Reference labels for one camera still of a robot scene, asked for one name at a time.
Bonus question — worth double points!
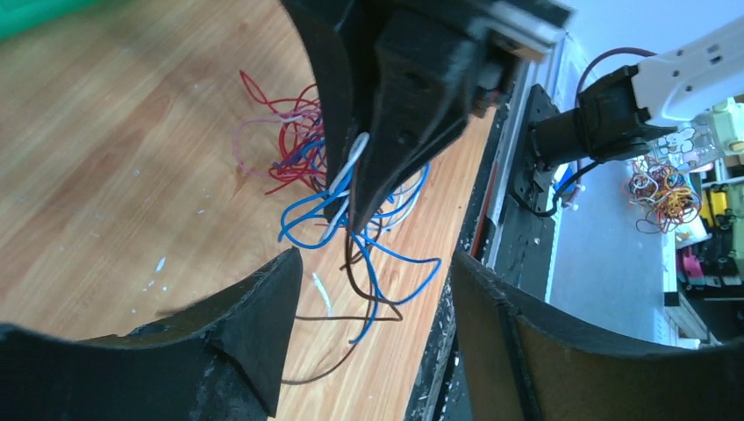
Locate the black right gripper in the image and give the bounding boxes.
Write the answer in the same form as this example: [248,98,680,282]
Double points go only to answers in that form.
[283,1,573,232]

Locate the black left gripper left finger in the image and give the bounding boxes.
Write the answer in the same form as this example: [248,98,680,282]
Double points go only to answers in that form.
[1,248,303,420]

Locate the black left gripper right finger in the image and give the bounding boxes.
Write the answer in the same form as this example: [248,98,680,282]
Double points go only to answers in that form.
[450,251,743,420]

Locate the white wire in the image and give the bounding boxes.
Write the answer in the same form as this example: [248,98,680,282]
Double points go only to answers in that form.
[311,132,423,318]

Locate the coloured wire bundle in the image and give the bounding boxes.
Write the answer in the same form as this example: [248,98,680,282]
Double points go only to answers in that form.
[232,69,330,196]

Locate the blue wire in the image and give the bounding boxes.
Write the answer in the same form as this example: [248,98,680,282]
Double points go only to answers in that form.
[277,136,443,345]

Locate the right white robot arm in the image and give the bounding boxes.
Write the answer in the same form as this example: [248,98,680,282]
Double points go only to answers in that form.
[283,1,743,232]

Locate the green compartment tray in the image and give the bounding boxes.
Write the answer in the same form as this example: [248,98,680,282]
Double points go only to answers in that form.
[1,0,101,40]

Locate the white wire scrap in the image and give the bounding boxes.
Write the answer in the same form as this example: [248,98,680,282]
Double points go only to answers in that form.
[154,257,167,273]

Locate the background coloured wire pile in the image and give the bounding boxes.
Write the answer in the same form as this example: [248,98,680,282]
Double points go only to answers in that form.
[625,155,704,235]

